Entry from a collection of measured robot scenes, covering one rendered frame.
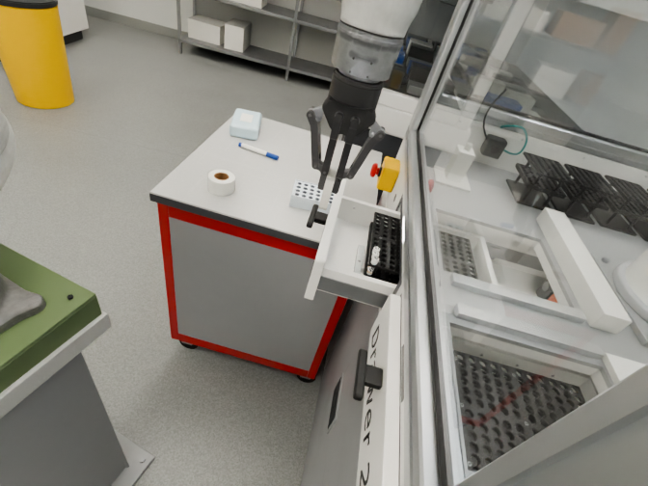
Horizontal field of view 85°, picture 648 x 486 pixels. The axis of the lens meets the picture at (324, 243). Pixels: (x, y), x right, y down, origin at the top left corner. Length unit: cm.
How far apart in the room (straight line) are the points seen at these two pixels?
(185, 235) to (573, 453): 95
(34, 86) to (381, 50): 287
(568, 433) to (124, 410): 137
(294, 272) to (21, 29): 249
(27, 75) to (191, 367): 232
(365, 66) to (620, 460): 46
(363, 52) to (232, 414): 124
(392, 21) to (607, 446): 45
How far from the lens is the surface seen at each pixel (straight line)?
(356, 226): 85
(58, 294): 72
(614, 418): 22
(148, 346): 159
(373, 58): 52
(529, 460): 26
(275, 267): 100
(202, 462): 139
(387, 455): 46
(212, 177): 98
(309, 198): 98
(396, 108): 145
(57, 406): 89
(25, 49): 312
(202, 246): 105
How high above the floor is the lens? 133
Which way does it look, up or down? 40 degrees down
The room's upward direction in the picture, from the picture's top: 17 degrees clockwise
